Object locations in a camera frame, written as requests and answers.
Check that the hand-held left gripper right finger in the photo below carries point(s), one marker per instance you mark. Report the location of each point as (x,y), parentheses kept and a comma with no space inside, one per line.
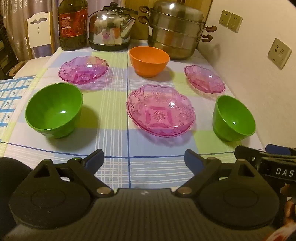
(193,162)

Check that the dark shelf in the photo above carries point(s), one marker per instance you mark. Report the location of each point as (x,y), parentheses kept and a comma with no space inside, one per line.
(5,51)

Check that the checked tablecloth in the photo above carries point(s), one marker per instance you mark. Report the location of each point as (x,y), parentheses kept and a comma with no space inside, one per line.
(111,111)

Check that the orange plastic bowl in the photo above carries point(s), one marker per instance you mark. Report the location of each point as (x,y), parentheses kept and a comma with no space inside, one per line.
(148,61)

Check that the beige wall socket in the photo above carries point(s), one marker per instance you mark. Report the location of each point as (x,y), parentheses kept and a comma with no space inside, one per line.
(224,18)
(235,22)
(279,53)

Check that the pink glass plate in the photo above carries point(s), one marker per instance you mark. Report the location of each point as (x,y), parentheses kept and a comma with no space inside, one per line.
(160,111)
(204,80)
(83,70)

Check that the blue grid cloth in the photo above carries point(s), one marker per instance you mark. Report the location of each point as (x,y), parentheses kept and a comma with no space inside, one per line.
(13,99)

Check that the person's right hand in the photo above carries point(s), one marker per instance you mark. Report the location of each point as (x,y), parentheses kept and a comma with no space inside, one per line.
(290,204)

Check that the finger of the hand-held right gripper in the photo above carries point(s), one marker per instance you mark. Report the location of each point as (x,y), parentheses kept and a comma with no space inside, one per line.
(246,154)
(277,148)

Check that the green plastic bowl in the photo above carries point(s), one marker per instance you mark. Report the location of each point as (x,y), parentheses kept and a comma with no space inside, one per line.
(52,111)
(233,120)

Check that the cooking oil bottle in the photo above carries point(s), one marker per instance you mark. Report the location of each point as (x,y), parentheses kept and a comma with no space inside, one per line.
(72,25)

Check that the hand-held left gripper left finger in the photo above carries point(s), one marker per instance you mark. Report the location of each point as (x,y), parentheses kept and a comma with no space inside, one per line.
(95,160)

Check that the stainless steel kettle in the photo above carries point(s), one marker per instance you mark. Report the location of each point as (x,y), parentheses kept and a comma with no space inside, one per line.
(108,30)

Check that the stainless steel steamer pot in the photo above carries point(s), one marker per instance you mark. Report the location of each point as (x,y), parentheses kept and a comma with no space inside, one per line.
(171,39)

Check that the white chair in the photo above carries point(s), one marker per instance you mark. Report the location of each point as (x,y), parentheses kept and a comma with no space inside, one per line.
(39,34)

